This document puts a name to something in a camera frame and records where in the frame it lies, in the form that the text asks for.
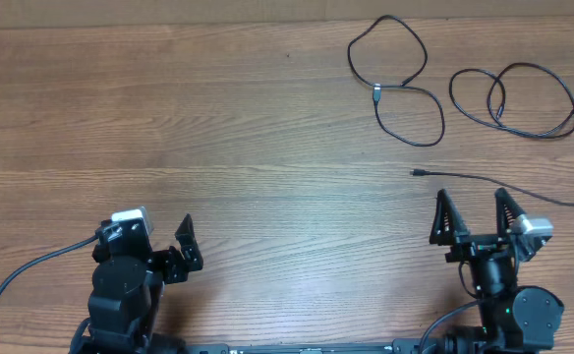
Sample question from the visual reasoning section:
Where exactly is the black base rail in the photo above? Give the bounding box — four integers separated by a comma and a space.
183, 338, 532, 354

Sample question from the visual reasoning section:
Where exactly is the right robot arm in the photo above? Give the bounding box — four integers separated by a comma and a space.
418, 188, 565, 353

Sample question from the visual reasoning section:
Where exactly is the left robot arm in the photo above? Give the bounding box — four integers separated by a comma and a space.
69, 207, 203, 354

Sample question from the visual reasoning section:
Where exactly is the black USB cable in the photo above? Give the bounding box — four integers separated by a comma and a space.
347, 14, 446, 148
447, 61, 574, 140
409, 83, 574, 207

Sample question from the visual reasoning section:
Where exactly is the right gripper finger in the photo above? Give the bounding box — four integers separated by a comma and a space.
494, 188, 526, 238
430, 189, 470, 246

